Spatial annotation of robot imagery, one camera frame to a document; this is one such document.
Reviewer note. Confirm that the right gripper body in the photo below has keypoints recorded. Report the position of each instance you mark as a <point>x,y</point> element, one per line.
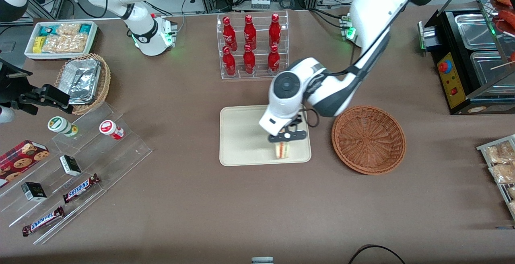
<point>9,88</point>

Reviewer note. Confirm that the triangular sandwich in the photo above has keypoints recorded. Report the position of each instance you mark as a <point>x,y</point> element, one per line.
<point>282,151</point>

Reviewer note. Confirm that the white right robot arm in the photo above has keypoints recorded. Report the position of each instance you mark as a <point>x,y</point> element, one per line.
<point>143,34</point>

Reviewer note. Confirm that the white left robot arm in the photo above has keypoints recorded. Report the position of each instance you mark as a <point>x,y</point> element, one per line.
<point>374,6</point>

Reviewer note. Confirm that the beige plastic tray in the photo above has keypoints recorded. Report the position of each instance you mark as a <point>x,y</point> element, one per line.
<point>241,135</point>

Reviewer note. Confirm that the light tan wicker basket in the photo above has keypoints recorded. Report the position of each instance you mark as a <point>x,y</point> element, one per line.
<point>105,81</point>

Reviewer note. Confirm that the brown wicker basket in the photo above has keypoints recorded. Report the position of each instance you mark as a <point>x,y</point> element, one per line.
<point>368,139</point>

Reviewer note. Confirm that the grey snack display tray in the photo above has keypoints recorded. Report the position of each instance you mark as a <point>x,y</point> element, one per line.
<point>483,148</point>

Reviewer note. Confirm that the green lid white cup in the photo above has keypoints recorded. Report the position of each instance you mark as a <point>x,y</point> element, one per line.
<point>60,125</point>

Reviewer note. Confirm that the silver foil container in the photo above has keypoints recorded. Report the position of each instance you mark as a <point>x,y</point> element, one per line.
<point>82,79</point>

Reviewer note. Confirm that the clear acrylic bottle rack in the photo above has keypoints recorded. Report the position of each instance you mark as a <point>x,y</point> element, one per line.
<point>259,73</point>

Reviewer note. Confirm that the yellow snack pack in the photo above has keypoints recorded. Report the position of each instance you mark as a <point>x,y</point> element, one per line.
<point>38,44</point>

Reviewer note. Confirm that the large clear cracker bag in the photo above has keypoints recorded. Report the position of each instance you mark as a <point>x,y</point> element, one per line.
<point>66,43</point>

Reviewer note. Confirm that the red lid white cup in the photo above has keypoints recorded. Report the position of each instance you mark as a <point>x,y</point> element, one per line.
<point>109,128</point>

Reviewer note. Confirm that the red cola bottle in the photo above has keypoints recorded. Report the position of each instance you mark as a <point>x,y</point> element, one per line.
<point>229,32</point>
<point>229,62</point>
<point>250,32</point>
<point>275,30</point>
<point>273,60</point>
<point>249,60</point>

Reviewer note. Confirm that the small black box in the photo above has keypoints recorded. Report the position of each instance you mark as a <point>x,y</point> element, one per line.
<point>70,165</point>
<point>34,191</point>

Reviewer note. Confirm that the teal snack pack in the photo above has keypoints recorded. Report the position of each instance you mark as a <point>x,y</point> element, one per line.
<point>46,30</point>
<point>85,28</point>

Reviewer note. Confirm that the white plastic snack bin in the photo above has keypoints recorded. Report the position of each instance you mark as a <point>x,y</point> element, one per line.
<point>93,40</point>

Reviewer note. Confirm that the small clear cracker bag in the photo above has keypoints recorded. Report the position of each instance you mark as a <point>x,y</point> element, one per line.
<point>68,28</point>

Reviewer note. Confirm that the red plaid cookie box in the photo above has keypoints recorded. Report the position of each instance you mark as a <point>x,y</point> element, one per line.
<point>22,159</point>

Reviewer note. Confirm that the clear acrylic stepped display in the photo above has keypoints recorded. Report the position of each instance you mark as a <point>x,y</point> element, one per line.
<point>120,155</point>

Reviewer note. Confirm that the brown Snickers bar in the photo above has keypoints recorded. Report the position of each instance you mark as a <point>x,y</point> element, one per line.
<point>43,221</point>
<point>80,188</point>

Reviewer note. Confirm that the white power strip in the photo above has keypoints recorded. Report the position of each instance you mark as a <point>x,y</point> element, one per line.
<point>259,3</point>

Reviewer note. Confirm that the small grey device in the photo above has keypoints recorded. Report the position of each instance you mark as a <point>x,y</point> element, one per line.
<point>262,260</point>

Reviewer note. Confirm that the black hot dog warmer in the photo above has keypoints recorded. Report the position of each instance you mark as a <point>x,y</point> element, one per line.
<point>454,91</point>

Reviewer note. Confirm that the steel warmer pan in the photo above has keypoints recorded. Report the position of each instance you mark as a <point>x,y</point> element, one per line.
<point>489,73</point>
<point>474,32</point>

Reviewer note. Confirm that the clear bag of snacks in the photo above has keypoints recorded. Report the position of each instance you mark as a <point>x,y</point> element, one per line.
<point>512,207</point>
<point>499,153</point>
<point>511,192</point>
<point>503,173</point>

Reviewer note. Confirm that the red sausages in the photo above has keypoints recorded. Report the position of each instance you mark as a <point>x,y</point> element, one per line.
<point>507,16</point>

